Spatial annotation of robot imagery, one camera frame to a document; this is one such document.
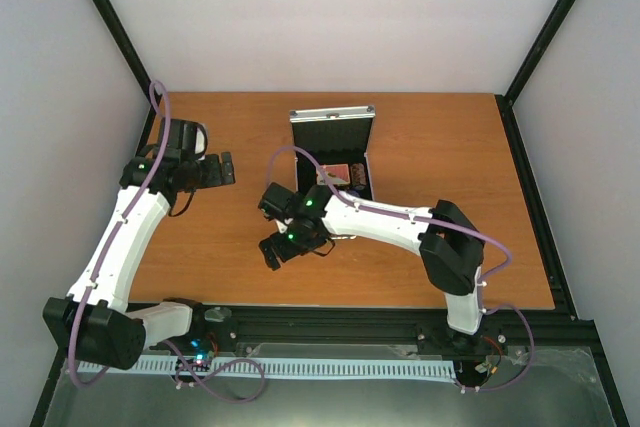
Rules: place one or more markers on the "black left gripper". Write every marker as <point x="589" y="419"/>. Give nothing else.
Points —
<point x="216" y="175"/>

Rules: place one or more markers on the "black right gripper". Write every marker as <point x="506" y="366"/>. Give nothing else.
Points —
<point x="285" y="252"/>

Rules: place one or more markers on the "red yellow card deck box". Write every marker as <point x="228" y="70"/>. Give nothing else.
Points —
<point x="338" y="174"/>

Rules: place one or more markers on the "clear round dealer button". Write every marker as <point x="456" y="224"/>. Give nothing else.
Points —
<point x="217" y="314"/>

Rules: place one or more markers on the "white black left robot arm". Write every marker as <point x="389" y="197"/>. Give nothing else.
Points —
<point x="92" y="322"/>

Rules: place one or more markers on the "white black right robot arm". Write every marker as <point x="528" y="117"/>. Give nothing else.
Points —
<point x="442" y="237"/>

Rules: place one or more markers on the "brown poker chip stack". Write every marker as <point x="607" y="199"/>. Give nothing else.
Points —
<point x="358" y="176"/>

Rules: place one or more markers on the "aluminium poker case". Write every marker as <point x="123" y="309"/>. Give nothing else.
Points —
<point x="336" y="135"/>

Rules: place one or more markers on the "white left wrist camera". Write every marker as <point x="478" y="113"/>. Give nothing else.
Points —
<point x="201" y="144"/>

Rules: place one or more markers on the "light blue cable duct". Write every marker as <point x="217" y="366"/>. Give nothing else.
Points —
<point x="294" y="368"/>

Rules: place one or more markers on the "black aluminium frame rail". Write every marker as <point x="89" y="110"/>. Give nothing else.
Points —
<point x="426" y="329"/>

